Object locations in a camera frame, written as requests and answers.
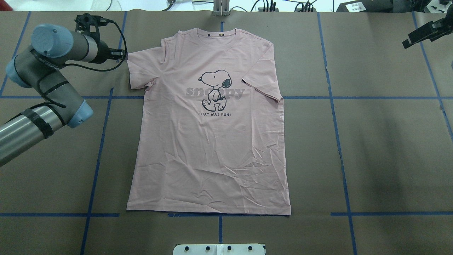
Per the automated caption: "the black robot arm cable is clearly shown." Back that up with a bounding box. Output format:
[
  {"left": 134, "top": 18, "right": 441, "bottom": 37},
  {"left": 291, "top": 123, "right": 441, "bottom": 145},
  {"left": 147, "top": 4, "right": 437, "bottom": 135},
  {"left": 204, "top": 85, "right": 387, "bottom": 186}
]
[{"left": 37, "top": 19, "right": 128, "bottom": 108}]

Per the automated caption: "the pink Snoopy t-shirt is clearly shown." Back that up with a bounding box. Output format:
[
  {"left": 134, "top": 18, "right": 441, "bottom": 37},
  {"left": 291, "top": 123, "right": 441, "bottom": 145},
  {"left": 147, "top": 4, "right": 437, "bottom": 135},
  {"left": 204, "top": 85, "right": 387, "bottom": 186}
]
[{"left": 126, "top": 28, "right": 291, "bottom": 216}]

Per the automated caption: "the black power adapter box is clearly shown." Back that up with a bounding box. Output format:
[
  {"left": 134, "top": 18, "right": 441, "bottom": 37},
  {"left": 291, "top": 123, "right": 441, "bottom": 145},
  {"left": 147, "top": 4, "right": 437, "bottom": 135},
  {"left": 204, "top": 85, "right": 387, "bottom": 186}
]
[{"left": 335, "top": 0, "right": 393, "bottom": 13}]

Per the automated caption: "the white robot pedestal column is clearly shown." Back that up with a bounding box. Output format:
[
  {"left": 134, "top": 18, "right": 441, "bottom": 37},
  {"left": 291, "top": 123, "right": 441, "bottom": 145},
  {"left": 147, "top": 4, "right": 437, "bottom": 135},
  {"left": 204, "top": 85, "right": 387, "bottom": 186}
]
[{"left": 173, "top": 243, "right": 266, "bottom": 255}]

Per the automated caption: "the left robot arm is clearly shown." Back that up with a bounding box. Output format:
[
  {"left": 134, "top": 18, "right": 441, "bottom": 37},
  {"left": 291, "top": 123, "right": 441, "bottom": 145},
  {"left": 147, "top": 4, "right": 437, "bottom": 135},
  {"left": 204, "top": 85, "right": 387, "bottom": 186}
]
[{"left": 1, "top": 24, "right": 128, "bottom": 166}]

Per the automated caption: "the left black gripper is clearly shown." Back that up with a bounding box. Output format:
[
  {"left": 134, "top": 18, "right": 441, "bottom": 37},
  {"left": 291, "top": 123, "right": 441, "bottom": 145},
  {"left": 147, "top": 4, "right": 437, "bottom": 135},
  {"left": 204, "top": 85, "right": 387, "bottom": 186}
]
[{"left": 93, "top": 41, "right": 126, "bottom": 64}]

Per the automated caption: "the aluminium frame post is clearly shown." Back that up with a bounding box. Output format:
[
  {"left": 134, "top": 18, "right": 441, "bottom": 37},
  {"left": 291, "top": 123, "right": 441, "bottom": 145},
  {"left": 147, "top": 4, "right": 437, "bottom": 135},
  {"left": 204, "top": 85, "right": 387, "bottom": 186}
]
[{"left": 212, "top": 0, "right": 231, "bottom": 16}]

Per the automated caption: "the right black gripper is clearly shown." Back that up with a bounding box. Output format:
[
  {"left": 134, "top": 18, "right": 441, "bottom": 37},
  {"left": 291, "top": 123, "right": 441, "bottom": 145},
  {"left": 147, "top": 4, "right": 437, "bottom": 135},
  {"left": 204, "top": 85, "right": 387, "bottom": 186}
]
[{"left": 402, "top": 19, "right": 452, "bottom": 49}]

